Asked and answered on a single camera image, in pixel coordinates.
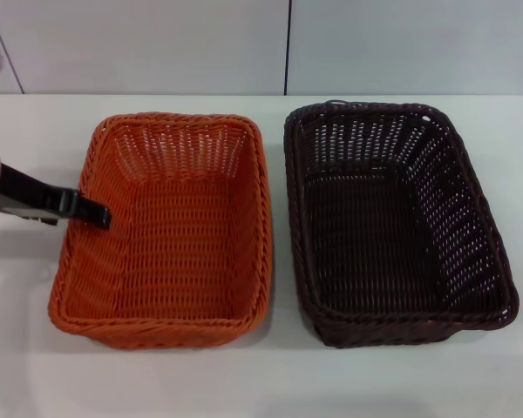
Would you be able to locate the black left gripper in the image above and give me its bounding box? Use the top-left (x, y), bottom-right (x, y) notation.
top-left (0, 161), bottom-right (113, 230)

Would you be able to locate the orange woven basket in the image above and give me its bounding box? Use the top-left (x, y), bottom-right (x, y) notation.
top-left (46, 111), bottom-right (275, 352)

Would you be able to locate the dark brown woven basket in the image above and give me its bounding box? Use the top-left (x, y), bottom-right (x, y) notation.
top-left (282, 99), bottom-right (520, 349)

